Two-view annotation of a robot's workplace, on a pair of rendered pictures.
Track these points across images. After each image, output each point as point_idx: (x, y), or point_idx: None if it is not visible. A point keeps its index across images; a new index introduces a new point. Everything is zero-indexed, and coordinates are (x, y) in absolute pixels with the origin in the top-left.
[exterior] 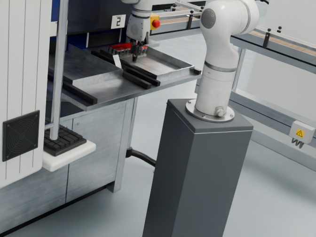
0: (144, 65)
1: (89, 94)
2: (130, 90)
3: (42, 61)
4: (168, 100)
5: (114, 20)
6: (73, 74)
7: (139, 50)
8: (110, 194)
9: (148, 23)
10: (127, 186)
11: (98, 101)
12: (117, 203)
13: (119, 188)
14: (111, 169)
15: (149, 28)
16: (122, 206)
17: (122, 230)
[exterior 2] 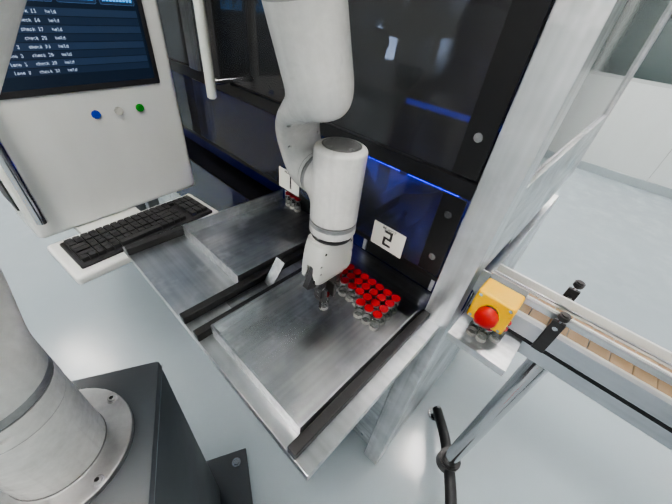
0: (313, 323)
1: (144, 242)
2: (177, 294)
3: None
4: (152, 362)
5: (378, 231)
6: (238, 235)
7: (317, 292)
8: (360, 449)
9: (314, 251)
10: (385, 476)
11: (138, 257)
12: (340, 459)
13: (373, 462)
14: (361, 425)
15: (317, 265)
16: (335, 469)
17: (284, 469)
